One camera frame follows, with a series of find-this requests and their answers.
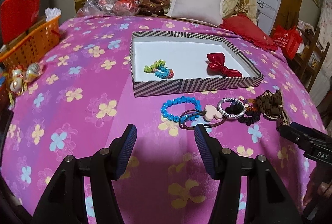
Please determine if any red satin bow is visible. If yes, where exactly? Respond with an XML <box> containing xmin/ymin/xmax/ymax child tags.
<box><xmin>207</xmin><ymin>52</ymin><xmax>243</xmax><ymax>77</ymax></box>

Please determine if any red ruffled cushion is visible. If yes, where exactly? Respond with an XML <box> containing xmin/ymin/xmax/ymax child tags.
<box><xmin>220</xmin><ymin>14</ymin><xmax>278</xmax><ymax>51</ymax></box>

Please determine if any colourful flower bead bracelet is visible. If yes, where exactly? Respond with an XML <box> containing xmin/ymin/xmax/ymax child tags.
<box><xmin>143</xmin><ymin>59</ymin><xmax>175</xmax><ymax>80</ymax></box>

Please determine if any white tissue paper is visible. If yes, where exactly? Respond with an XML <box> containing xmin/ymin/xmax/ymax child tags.
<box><xmin>45</xmin><ymin>7</ymin><xmax>61</xmax><ymax>22</ymax></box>

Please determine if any pink floral bed sheet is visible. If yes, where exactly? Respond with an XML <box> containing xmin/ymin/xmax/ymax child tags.
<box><xmin>1</xmin><ymin>17</ymin><xmax>326</xmax><ymax>223</ymax></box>

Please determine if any brown tie pink mouse charm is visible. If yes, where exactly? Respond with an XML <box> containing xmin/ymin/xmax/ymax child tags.
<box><xmin>179</xmin><ymin>104</ymin><xmax>227</xmax><ymax>130</ymax></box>

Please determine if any grey white pillow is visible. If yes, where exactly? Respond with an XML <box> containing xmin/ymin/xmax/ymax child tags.
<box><xmin>167</xmin><ymin>0</ymin><xmax>223</xmax><ymax>27</ymax></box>

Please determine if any red shopping bag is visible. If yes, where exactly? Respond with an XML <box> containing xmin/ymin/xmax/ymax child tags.
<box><xmin>272</xmin><ymin>25</ymin><xmax>302</xmax><ymax>60</ymax></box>

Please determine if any red paper bag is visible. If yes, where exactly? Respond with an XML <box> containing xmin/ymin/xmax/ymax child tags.
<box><xmin>1</xmin><ymin>0</ymin><xmax>40</xmax><ymax>44</ymax></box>

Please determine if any silver white braided hair tie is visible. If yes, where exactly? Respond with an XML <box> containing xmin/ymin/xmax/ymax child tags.
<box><xmin>217</xmin><ymin>97</ymin><xmax>247</xmax><ymax>120</ymax></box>

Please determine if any black scrunchie hair tie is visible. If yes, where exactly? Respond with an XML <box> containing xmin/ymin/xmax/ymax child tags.
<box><xmin>225</xmin><ymin>104</ymin><xmax>261</xmax><ymax>126</ymax></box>

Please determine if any orange plastic basket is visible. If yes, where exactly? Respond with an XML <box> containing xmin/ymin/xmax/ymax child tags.
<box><xmin>1</xmin><ymin>16</ymin><xmax>61</xmax><ymax>69</ymax></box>

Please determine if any clear plastic bag of items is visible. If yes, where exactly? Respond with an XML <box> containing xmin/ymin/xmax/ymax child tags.
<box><xmin>76</xmin><ymin>0</ymin><xmax>140</xmax><ymax>17</ymax></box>

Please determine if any wooden chair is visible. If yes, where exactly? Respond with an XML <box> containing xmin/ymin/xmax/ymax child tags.
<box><xmin>293</xmin><ymin>27</ymin><xmax>330</xmax><ymax>92</ymax></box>

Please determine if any person right hand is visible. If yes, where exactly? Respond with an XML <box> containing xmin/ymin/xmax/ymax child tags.
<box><xmin>302</xmin><ymin>162</ymin><xmax>331</xmax><ymax>207</ymax></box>

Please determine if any blue bead bracelet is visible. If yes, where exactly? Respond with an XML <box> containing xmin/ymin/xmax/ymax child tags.
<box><xmin>160</xmin><ymin>95</ymin><xmax>202</xmax><ymax>122</ymax></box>

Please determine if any striped black white box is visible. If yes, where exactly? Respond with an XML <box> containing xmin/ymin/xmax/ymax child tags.
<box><xmin>130</xmin><ymin>31</ymin><xmax>264</xmax><ymax>97</ymax></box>

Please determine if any brown leopard scrunchie bow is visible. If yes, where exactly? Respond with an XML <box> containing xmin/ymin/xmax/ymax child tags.
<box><xmin>255</xmin><ymin>89</ymin><xmax>290</xmax><ymax>128</ymax></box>

